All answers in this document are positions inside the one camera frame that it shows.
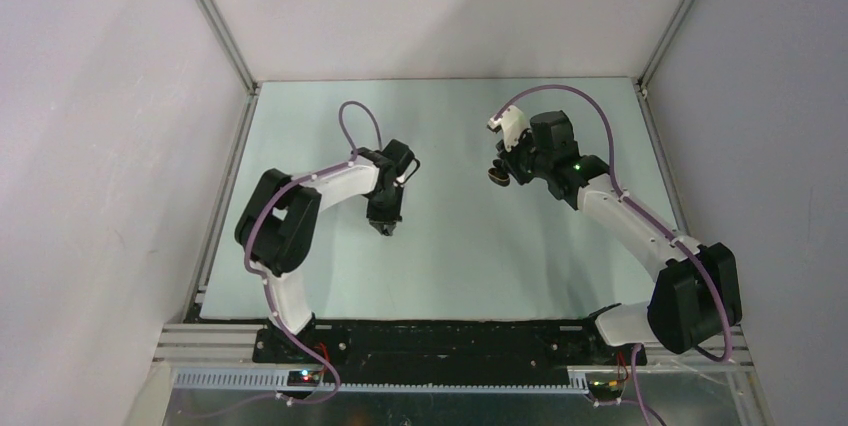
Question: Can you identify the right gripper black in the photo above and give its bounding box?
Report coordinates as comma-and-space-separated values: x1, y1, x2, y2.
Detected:
497, 127, 552, 186

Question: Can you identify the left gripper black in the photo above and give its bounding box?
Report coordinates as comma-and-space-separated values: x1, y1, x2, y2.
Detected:
366, 181, 404, 234

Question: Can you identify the black earbud charging case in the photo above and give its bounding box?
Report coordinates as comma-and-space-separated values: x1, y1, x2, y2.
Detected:
487, 167, 511, 187

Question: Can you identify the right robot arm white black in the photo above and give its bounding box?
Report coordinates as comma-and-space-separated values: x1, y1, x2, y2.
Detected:
487, 106, 743, 364

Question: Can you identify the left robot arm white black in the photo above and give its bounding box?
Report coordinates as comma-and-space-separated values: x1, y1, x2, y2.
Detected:
234, 139, 421, 363

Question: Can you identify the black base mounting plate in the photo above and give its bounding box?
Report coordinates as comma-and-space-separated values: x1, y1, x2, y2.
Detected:
252, 318, 633, 386

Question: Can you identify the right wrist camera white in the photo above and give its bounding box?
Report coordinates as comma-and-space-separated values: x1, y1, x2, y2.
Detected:
487, 104, 530, 151

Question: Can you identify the white cable duct strip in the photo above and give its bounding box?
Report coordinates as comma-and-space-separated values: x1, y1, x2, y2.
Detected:
173, 368, 589, 395

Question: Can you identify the right corner aluminium post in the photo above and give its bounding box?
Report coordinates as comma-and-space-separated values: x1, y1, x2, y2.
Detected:
637, 0, 697, 96

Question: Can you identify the corner aluminium post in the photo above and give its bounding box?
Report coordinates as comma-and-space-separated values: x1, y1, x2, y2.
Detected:
195, 0, 258, 95
637, 0, 697, 96

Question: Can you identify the aluminium frame rail front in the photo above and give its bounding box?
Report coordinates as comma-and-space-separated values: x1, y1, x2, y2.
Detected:
154, 324, 754, 373

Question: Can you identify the left corner aluminium post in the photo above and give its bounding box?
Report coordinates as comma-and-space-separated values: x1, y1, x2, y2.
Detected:
195, 0, 258, 95

